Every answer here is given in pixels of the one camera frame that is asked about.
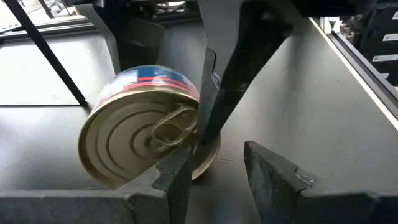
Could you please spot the black ribbed equipment rack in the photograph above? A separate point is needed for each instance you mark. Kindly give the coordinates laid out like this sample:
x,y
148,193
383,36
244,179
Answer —
x,y
382,46

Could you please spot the black table mat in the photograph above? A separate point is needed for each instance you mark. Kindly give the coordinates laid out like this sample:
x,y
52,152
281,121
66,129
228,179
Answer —
x,y
311,124

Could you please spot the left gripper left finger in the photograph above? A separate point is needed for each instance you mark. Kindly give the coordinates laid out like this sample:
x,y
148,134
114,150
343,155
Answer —
x,y
77,208

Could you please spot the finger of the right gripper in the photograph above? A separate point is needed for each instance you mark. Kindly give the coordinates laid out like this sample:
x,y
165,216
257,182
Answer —
x,y
230,77
140,43

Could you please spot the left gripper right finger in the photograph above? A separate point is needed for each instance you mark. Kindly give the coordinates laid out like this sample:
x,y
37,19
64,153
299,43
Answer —
x,y
311,208

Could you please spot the silver aluminium post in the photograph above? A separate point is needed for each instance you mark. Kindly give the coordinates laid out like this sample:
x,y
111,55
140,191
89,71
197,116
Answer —
x,y
332,25

